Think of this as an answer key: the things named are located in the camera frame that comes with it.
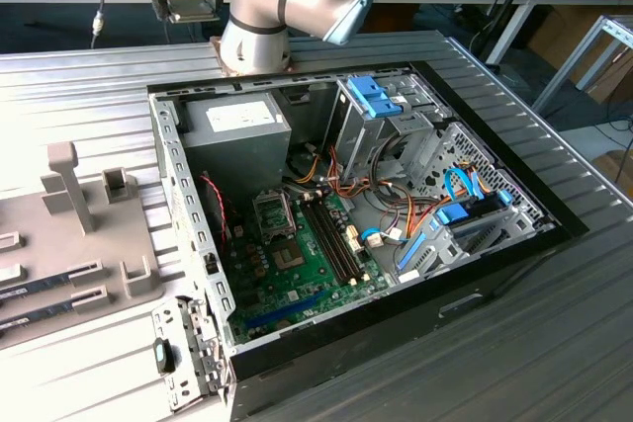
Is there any CPU with silver top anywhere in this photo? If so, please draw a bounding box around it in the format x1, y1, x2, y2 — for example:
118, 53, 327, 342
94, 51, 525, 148
165, 0, 223, 25

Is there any CPU socket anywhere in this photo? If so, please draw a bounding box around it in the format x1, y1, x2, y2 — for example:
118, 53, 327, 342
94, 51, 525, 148
269, 238, 309, 274

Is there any grey power supply unit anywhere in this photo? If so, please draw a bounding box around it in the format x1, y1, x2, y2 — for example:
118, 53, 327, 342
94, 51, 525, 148
177, 91, 294, 206

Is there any large blue disk carrier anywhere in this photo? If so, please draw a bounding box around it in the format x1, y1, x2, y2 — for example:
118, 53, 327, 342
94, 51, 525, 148
347, 75, 405, 120

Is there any grey metal drive cage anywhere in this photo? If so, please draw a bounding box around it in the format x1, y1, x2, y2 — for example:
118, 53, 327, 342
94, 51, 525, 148
328, 73, 454, 186

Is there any grey parts rack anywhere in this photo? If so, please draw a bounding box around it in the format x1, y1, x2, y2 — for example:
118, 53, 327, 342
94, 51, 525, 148
0, 140, 167, 350

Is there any black RAM slot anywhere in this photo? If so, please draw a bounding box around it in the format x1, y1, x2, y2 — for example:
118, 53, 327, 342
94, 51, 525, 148
311, 199, 365, 283
300, 202, 353, 286

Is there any green motherboard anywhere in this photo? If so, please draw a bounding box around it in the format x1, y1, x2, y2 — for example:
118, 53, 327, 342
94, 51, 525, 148
225, 189, 397, 347

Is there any dark RAM stick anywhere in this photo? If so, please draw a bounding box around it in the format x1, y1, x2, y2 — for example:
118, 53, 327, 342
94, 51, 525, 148
0, 271, 75, 300
0, 300, 80, 333

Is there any blue plastic card latch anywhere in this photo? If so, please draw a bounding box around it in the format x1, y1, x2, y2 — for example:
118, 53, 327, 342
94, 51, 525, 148
397, 231, 432, 270

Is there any blue expansion slot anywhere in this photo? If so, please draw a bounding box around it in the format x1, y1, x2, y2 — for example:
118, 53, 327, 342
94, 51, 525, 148
244, 290, 328, 330

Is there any grey metal disk bay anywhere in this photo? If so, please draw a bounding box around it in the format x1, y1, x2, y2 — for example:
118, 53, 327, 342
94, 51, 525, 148
395, 197, 558, 288

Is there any black latch teal button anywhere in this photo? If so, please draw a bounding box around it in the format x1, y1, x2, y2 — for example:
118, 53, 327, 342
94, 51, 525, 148
152, 336, 178, 375

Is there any black open PC case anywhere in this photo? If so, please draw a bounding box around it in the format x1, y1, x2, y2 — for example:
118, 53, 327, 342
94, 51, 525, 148
146, 59, 589, 421

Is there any brown cardboard sheet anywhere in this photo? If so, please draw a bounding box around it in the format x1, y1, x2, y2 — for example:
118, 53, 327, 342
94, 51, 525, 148
573, 45, 633, 105

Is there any brown cardboard carton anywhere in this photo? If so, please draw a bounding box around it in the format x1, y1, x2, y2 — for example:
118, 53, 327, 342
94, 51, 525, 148
590, 148, 633, 194

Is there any yellow wire bundle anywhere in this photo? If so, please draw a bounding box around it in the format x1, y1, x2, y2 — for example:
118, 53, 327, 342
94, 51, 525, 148
293, 164, 325, 185

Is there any red black twisted wire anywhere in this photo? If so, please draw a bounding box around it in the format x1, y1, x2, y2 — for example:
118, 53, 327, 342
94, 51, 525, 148
199, 170, 233, 243

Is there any blue wire white plug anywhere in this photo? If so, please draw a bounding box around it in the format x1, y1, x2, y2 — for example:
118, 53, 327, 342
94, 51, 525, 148
359, 226, 397, 251

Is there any orange wire bundle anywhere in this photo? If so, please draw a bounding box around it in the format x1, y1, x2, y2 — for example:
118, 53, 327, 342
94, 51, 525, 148
325, 144, 444, 245

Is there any blue flat data wire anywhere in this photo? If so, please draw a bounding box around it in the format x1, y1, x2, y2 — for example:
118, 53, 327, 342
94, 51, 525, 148
444, 167, 485, 202

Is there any silver rear slot bracket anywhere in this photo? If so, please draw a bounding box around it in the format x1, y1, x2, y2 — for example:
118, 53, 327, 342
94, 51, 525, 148
150, 295, 233, 414

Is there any aluminium profile frame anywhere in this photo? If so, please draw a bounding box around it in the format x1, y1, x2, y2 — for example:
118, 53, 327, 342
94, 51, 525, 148
531, 14, 633, 120

